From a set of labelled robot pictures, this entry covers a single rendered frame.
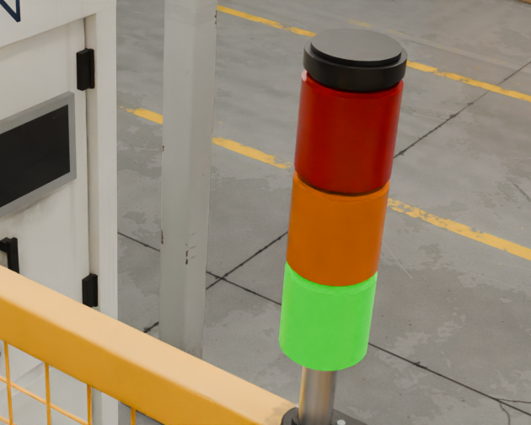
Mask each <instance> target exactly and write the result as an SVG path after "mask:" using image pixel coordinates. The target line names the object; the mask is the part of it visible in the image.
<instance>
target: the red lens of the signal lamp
mask: <svg viewBox="0 0 531 425"><path fill-rule="evenodd" d="M403 87H404V83H403V80H402V79H401V80H400V81H399V82H397V83H395V84H394V85H393V86H391V87H388V88H386V89H380V90H374V91H352V90H346V89H338V88H334V87H330V86H328V85H326V84H323V83H321V82H319V81H317V80H316V79H314V78H313V77H312V76H311V75H310V74H309V73H308V72H307V71H306V70H305V69H304V70H303V74H302V79H301V89H300V99H299V108H298V127H297V137H296V147H295V157H294V168H295V170H296V172H297V173H298V174H299V176H301V177H302V178H303V179H304V180H306V181H307V182H308V183H309V184H310V185H313V186H316V187H318V188H320V189H324V190H327V191H333V192H339V193H361V192H367V191H372V190H375V189H377V188H379V187H380V186H382V185H384V184H386V183H387V182H388V180H389V179H390V177H391V173H392V166H393V160H394V149H395V143H396V136H397V130H398V124H399V118H400V106H401V100H402V94H403Z"/></svg>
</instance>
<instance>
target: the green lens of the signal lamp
mask: <svg viewBox="0 0 531 425"><path fill-rule="evenodd" d="M377 276H378V272H376V273H375V274H374V275H373V276H372V277H370V278H369V279H368V280H366V281H364V282H360V283H358V284H355V285H351V286H345V287H332V286H326V285H321V284H318V283H315V282H310V281H309V280H307V279H305V278H303V277H301V276H299V275H298V274H297V273H296V272H295V271H294V270H293V269H292V268H291V267H290V266H289V265H288V263H287V262H286V265H285V273H284V283H283V293H282V312H281V322H280V331H279V343H280V347H281V349H282V351H283V352H284V353H285V354H286V355H287V356H288V357H289V358H290V359H291V360H292V361H294V362H296V363H298V364H300V365H302V366H304V367H307V368H309V369H316V370H321V371H335V370H340V369H346V368H348V367H351V366H353V365H355V364H357V363H358V362H360V361H361V360H362V359H363V358H364V356H365V355H366V353H367V345H368V338H369V332H370V325H371V319H372V312H373V301H374V295H375V288H376V282H377Z"/></svg>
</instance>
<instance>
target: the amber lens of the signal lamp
mask: <svg viewBox="0 0 531 425"><path fill-rule="evenodd" d="M389 185H390V182H389V180H388V182H387V183H386V184H384V185H382V186H380V187H379V188H377V189H375V190H372V191H367V192H361V193H339V192H333V191H327V190H324V189H320V188H318V187H316V186H313V185H310V184H309V183H308V182H307V181H306V180H304V179H303V178H302V177H301V176H299V174H298V173H297V172H296V170H294V173H293V177H292V195H291V206H290V215H289V225H288V235H287V253H286V257H287V263H288V265H289V266H290V267H291V268H292V269H293V270H294V271H295V272H296V273H297V274H298V275H299V276H301V277H303V278H305V279H307V280H309V281H310V282H315V283H318V284H321V285H326V286H332V287H345V286H351V285H355V284H358V283H360V282H364V281H366V280H368V279H369V278H370V277H372V276H373V275H374V274H375V273H376V271H377V270H378V264H379V258H380V252H381V246H382V239H383V233H384V222H385V215H386V209H387V203H388V197H389Z"/></svg>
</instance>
